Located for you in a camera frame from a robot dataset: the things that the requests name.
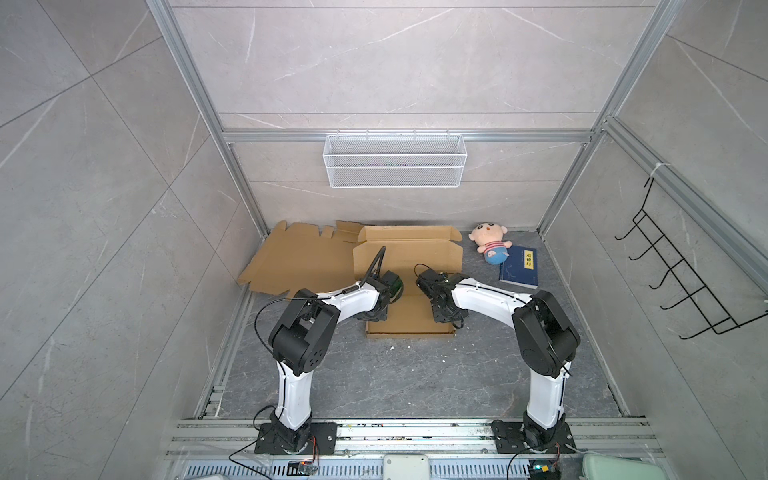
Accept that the brown cardboard box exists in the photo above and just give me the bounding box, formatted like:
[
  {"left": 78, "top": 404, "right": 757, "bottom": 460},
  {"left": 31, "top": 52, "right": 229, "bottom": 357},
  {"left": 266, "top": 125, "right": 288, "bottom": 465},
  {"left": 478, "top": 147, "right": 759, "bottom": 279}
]
[{"left": 353, "top": 226, "right": 463, "bottom": 338}]

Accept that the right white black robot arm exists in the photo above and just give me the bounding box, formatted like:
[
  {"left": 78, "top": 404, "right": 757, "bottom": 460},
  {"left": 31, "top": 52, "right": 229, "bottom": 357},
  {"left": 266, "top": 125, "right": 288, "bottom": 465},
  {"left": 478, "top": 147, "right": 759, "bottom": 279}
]
[{"left": 416, "top": 268, "right": 581, "bottom": 450}]

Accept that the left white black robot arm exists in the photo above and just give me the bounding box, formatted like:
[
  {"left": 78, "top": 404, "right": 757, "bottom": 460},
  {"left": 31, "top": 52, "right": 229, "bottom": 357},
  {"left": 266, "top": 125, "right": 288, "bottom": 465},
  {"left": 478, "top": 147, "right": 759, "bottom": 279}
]
[{"left": 269, "top": 271, "right": 404, "bottom": 444}]

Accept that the white electrical box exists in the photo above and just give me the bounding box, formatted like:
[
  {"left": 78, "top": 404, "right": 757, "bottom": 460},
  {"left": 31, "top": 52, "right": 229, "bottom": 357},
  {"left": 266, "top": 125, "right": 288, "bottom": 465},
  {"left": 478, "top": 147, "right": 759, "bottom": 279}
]
[{"left": 382, "top": 454, "right": 431, "bottom": 480}]

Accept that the plush doll striped shirt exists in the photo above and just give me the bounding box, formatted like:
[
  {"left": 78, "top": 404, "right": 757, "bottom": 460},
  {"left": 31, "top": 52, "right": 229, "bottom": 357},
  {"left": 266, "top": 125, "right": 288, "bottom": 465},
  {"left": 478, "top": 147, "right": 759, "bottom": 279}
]
[{"left": 468, "top": 222, "right": 512, "bottom": 265}]

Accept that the dark blue book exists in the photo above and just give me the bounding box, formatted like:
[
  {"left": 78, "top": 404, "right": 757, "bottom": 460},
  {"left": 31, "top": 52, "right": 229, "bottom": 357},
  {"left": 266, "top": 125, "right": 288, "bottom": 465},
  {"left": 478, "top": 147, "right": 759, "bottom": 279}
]
[{"left": 499, "top": 245, "right": 539, "bottom": 289}]

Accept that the flat brown cardboard sheet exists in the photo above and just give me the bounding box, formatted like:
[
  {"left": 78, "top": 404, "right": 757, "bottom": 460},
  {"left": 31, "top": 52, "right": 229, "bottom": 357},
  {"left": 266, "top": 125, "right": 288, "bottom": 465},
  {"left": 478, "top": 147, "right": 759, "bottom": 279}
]
[{"left": 237, "top": 220, "right": 363, "bottom": 296}]

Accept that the pale green container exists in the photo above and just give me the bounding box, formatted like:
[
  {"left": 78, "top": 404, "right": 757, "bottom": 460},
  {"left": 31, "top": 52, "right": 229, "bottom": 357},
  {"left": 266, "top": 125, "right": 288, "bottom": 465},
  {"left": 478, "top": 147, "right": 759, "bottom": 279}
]
[{"left": 581, "top": 453, "right": 667, "bottom": 480}]

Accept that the white wire mesh basket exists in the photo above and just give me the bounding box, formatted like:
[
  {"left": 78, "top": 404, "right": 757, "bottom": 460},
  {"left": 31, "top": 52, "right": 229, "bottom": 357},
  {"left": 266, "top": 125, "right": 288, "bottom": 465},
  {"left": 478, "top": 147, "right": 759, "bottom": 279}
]
[{"left": 322, "top": 133, "right": 468, "bottom": 189}]

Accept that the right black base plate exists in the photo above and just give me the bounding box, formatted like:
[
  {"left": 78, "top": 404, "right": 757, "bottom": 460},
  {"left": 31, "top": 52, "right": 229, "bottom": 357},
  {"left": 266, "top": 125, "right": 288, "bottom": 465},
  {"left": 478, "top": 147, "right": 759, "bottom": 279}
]
[{"left": 490, "top": 417, "right": 576, "bottom": 454}]

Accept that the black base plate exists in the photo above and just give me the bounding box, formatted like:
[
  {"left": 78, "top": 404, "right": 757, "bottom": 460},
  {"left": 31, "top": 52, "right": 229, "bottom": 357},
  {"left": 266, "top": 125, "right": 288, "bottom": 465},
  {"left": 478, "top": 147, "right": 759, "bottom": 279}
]
[
  {"left": 254, "top": 422, "right": 338, "bottom": 455},
  {"left": 490, "top": 417, "right": 576, "bottom": 454}
]

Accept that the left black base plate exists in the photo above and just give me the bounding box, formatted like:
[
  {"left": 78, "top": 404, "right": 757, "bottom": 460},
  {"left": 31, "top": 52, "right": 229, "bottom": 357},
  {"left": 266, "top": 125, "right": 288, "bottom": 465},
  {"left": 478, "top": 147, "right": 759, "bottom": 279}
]
[{"left": 254, "top": 422, "right": 338, "bottom": 455}]

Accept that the aluminium mounting rail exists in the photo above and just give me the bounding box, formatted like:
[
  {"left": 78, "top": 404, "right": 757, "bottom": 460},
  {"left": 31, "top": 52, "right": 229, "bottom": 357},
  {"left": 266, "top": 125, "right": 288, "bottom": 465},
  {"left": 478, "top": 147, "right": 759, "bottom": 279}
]
[{"left": 160, "top": 417, "right": 665, "bottom": 461}]

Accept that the black wire hook rack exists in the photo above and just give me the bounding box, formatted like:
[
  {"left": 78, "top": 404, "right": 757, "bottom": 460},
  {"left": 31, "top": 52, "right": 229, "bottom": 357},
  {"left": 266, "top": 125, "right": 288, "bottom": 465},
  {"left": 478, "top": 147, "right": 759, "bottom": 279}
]
[{"left": 614, "top": 177, "right": 767, "bottom": 340}]

